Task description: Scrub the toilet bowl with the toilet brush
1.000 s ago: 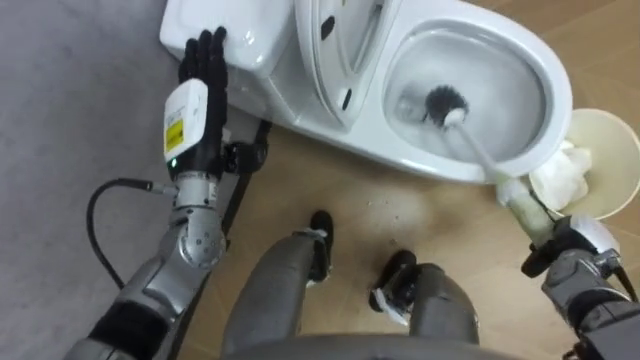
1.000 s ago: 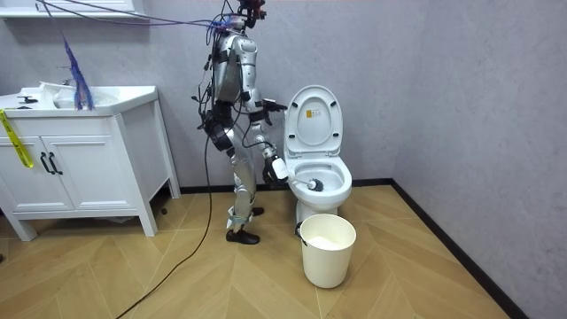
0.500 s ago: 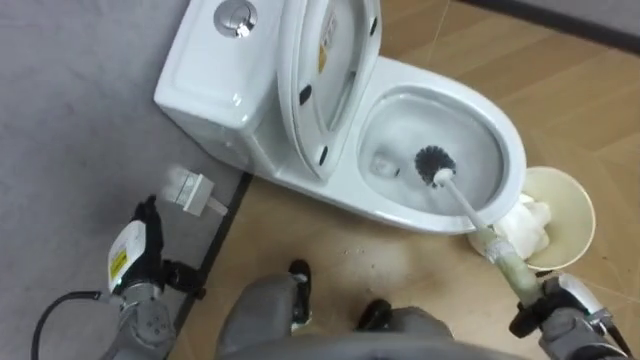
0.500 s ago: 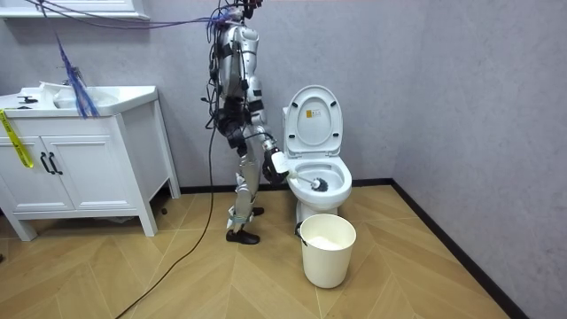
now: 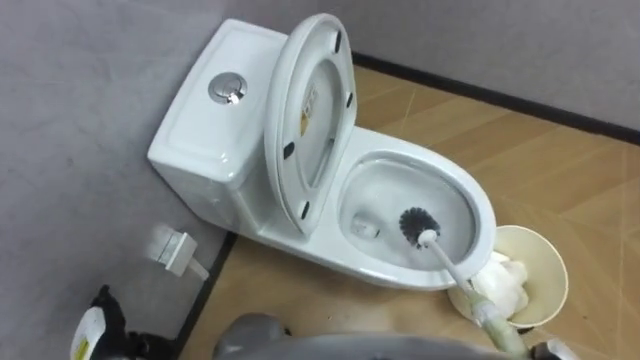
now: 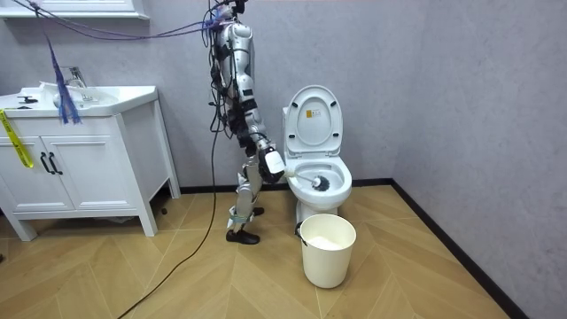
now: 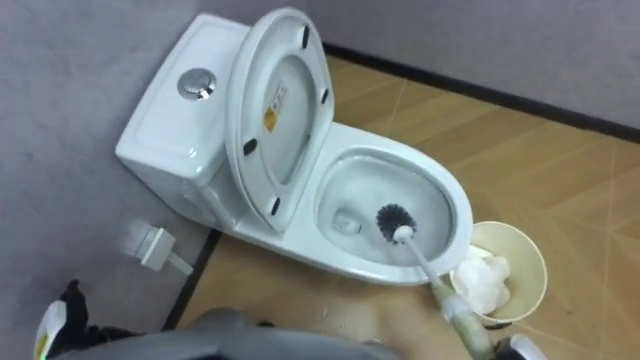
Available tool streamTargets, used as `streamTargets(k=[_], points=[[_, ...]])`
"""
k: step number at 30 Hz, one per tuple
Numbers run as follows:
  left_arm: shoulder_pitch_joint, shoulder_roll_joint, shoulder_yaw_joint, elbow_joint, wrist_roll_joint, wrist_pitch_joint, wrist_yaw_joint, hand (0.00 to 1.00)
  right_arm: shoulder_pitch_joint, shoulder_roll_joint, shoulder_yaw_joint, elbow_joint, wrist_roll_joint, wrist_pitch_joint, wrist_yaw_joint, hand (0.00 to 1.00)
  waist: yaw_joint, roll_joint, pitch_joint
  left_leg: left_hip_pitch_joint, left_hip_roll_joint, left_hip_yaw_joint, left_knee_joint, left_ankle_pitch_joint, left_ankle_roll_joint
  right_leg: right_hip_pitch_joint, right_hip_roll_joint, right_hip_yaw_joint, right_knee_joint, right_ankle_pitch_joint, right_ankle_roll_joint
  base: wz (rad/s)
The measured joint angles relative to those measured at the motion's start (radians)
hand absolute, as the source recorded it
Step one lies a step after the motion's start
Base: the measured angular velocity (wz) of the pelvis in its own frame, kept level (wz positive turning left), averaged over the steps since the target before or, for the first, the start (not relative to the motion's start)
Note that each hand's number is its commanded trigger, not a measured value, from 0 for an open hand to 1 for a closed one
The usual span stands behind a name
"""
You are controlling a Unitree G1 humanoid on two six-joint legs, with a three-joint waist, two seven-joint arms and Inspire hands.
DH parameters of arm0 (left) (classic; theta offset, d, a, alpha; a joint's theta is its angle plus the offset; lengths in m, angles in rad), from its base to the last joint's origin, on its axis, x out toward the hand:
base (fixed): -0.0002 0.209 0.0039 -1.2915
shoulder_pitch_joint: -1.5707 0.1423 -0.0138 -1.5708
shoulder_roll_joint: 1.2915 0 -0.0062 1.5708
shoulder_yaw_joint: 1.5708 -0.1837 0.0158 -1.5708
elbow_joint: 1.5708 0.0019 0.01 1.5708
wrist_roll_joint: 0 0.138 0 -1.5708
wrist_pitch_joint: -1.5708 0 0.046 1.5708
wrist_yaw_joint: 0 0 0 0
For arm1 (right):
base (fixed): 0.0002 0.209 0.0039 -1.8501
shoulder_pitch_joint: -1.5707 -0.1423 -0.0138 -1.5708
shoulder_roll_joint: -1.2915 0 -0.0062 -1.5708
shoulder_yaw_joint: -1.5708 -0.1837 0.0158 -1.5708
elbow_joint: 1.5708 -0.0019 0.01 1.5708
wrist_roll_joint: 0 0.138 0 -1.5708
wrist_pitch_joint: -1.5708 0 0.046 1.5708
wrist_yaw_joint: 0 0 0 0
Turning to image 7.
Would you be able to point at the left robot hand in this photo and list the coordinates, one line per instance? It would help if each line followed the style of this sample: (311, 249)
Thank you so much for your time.
(67, 320)

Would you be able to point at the white crumpled tissue paper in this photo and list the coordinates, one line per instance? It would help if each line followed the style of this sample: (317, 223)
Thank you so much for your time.
(482, 282)

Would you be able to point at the white ceramic toilet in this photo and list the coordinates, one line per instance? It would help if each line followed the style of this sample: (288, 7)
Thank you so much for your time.
(175, 135)

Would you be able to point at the white toilet seat lid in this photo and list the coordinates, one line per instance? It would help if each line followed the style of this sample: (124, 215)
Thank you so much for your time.
(280, 115)

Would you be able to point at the robot body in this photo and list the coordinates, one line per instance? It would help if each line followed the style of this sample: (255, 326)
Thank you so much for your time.
(225, 340)

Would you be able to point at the cream round waste bin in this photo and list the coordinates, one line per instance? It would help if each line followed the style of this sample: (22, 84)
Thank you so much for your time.
(525, 265)

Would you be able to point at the white toilet brush black bristles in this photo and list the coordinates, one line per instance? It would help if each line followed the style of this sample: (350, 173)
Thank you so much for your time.
(425, 265)

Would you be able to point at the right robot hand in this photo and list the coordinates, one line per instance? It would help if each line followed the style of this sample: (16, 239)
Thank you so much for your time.
(520, 350)

